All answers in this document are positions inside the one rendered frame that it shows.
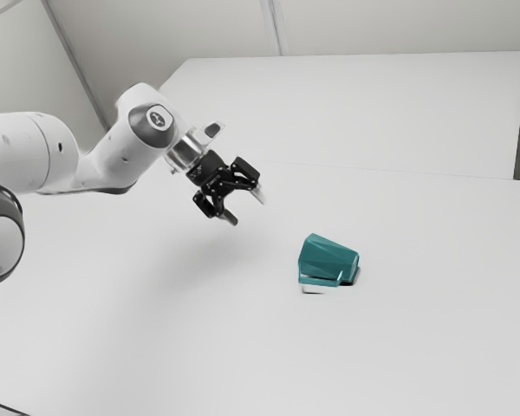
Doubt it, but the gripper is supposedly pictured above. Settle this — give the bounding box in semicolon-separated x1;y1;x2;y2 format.
185;150;268;227

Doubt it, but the teal faceted mug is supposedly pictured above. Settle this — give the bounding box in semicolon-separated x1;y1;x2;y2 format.
295;232;361;288

